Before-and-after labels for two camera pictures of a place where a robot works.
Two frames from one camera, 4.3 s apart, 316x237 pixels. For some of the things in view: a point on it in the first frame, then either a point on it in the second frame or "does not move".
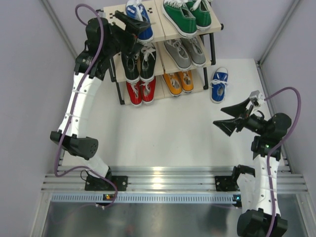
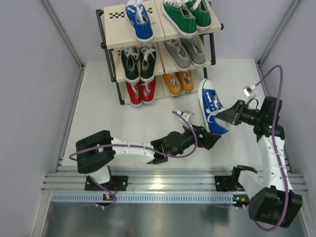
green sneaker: [201, 11] does not move
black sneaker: [131, 64] does not move
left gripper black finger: [137, 27] to [209, 139]
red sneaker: [148, 91] does not move
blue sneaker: [218, 85] to [211, 102]
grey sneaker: [178, 53] does not move
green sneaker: [180, 17] does not move
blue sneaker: [135, 9] does not move
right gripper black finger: [228, 125] to [231, 114]
